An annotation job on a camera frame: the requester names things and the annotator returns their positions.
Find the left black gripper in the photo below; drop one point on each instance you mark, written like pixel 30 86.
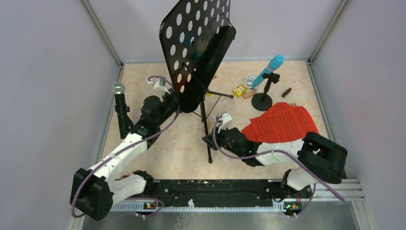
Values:
pixel 171 96

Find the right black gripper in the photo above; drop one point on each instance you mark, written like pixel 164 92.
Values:
pixel 208 138

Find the black round-base microphone stand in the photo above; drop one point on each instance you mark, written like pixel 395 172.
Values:
pixel 262 101

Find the red sheet music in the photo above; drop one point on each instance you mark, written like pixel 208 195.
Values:
pixel 281 123

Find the black music stand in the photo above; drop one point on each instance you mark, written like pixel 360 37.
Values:
pixel 195 36

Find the blue toy microphone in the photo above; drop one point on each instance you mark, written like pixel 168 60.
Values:
pixel 273 65

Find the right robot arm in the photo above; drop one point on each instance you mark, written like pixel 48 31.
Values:
pixel 318 158

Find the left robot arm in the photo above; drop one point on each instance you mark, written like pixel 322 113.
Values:
pixel 96 189

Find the black silver-head microphone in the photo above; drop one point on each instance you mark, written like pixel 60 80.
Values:
pixel 119 96

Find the yellow toy block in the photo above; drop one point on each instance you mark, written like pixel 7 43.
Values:
pixel 239 91

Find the wooden block near card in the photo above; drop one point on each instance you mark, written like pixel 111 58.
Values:
pixel 249 94

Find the blue playing card box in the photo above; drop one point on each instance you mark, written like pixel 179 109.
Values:
pixel 249 81

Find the dark brown wooden block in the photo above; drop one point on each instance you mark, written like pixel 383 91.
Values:
pixel 286 92

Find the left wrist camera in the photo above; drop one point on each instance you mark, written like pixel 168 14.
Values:
pixel 160 84

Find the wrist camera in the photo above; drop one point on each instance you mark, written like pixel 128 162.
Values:
pixel 160 84
pixel 223 120

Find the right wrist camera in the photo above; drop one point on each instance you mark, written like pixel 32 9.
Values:
pixel 223 120

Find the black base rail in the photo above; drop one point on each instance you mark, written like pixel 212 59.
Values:
pixel 222 193

